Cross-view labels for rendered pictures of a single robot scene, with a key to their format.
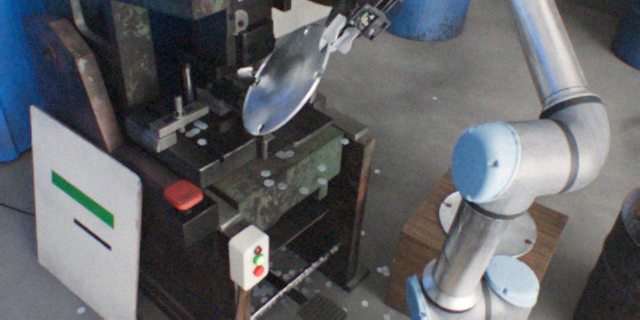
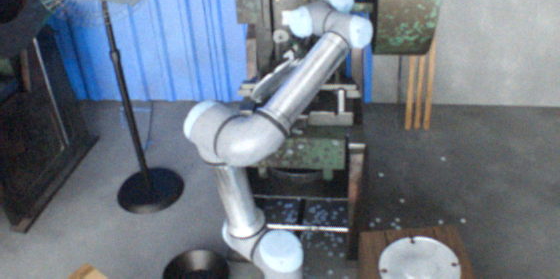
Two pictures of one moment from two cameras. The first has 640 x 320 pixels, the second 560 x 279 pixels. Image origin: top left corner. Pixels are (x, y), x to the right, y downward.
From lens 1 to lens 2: 127 cm
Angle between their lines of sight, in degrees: 50
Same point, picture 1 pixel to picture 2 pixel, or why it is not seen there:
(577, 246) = not seen: outside the picture
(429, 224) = (382, 242)
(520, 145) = (200, 113)
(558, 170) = (208, 138)
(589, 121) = (245, 123)
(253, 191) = not seen: hidden behind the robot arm
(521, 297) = (264, 255)
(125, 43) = (260, 36)
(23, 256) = not seen: hidden behind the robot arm
